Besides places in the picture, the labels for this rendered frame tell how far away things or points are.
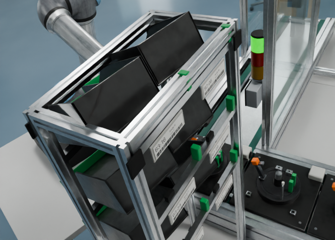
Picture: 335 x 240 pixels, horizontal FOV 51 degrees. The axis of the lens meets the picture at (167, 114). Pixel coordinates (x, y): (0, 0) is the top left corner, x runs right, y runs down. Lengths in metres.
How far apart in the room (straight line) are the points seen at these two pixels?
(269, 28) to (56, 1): 0.69
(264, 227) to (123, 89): 0.77
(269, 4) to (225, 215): 0.65
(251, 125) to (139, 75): 1.04
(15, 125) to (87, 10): 2.38
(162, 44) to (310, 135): 1.09
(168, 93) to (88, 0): 0.88
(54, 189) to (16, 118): 2.17
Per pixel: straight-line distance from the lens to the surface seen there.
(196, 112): 0.71
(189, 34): 0.63
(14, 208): 1.59
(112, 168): 0.79
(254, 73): 1.17
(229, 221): 1.21
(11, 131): 3.54
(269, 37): 1.10
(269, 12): 1.07
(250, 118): 1.56
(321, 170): 1.28
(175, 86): 0.50
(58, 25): 1.22
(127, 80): 0.51
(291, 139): 1.55
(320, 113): 1.68
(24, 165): 1.75
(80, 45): 1.15
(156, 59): 0.58
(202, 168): 0.82
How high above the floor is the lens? 1.95
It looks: 40 degrees down
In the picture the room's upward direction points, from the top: 12 degrees counter-clockwise
